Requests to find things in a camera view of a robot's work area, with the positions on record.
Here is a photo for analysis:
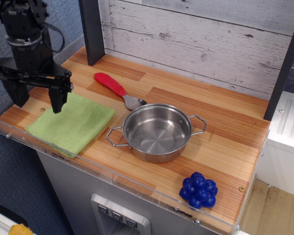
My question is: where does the stainless steel pot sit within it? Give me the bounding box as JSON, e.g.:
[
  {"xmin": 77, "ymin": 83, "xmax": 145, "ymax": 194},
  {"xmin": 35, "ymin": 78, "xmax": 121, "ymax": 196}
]
[{"xmin": 106, "ymin": 104, "xmax": 207, "ymax": 164}]

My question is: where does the blue toy grape bunch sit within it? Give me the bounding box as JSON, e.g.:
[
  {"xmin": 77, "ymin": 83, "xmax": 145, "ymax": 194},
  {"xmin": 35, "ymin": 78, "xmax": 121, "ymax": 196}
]
[{"xmin": 179, "ymin": 172, "xmax": 218, "ymax": 209}]

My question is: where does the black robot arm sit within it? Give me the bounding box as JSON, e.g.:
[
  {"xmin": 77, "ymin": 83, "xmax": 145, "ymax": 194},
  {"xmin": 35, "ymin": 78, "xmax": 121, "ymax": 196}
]
[{"xmin": 0, "ymin": 0, "xmax": 73, "ymax": 114}]

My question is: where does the red handled metal spoon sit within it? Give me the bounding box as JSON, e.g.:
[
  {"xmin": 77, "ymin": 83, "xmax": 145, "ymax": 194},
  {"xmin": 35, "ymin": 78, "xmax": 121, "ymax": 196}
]
[{"xmin": 94, "ymin": 72, "xmax": 147, "ymax": 111}]

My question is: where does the dark right upright post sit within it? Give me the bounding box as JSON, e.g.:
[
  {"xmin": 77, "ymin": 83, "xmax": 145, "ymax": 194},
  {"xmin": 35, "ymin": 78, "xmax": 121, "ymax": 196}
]
[{"xmin": 263, "ymin": 33, "xmax": 294, "ymax": 121}]

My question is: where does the dark left upright post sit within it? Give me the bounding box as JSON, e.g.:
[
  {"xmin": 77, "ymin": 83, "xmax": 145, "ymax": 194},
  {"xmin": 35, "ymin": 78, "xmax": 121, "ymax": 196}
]
[{"xmin": 78, "ymin": 0, "xmax": 105, "ymax": 66}]

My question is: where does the silver button control panel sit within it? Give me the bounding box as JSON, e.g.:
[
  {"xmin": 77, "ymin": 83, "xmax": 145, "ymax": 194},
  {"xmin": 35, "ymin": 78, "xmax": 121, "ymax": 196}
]
[{"xmin": 91, "ymin": 193, "xmax": 151, "ymax": 235}]

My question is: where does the dark upright post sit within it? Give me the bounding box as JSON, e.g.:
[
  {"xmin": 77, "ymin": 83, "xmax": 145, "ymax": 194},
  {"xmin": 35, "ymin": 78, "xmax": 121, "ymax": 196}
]
[
  {"xmin": 263, "ymin": 33, "xmax": 294, "ymax": 121},
  {"xmin": 78, "ymin": 0, "xmax": 105, "ymax": 66}
]

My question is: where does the yellow object bottom left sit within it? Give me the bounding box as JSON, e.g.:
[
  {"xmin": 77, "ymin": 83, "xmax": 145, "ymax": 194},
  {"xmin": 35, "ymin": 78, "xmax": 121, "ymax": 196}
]
[{"xmin": 8, "ymin": 224, "xmax": 34, "ymax": 235}]

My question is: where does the green folded cloth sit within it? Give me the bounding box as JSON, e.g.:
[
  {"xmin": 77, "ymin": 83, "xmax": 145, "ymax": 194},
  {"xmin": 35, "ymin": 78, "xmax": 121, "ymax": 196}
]
[{"xmin": 25, "ymin": 93, "xmax": 115, "ymax": 158}]

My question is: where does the white ridged appliance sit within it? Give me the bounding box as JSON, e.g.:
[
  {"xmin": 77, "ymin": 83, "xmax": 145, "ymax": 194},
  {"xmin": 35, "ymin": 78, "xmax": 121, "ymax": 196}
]
[{"xmin": 256, "ymin": 92, "xmax": 294, "ymax": 195}]

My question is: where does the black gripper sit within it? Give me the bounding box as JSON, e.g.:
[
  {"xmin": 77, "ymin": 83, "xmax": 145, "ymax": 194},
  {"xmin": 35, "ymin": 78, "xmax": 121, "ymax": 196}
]
[{"xmin": 0, "ymin": 36, "xmax": 74, "ymax": 114}]

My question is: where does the clear acrylic guard rail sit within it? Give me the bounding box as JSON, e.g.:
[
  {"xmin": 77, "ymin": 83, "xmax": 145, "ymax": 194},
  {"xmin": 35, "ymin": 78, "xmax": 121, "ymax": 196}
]
[{"xmin": 0, "ymin": 117, "xmax": 269, "ymax": 235}]

